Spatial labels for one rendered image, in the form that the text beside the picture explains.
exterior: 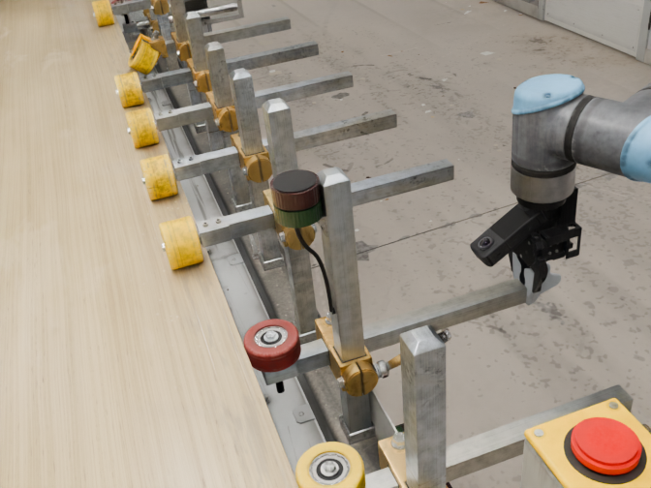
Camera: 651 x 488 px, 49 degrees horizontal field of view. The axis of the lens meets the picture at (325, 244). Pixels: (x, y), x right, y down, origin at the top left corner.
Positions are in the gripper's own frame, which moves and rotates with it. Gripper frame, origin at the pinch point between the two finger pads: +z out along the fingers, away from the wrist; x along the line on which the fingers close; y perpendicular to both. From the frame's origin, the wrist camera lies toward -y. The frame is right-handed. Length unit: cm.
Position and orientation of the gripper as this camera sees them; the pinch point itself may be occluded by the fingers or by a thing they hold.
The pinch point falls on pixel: (523, 298)
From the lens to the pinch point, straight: 121.9
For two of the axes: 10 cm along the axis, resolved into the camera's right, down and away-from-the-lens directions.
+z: 1.2, 8.1, 5.7
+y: 9.4, -2.8, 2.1
